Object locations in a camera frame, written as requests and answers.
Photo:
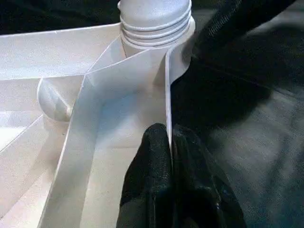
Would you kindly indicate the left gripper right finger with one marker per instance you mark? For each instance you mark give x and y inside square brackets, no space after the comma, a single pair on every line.
[202,190]

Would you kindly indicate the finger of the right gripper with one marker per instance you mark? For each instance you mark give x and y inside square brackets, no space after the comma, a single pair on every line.
[225,21]

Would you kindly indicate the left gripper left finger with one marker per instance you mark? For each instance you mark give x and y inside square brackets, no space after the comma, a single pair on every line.
[149,180]

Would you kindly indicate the white plastic table leg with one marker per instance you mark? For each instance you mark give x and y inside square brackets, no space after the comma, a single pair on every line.
[154,14]

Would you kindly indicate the white plastic table top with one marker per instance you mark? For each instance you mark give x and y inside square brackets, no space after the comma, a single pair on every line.
[47,59]

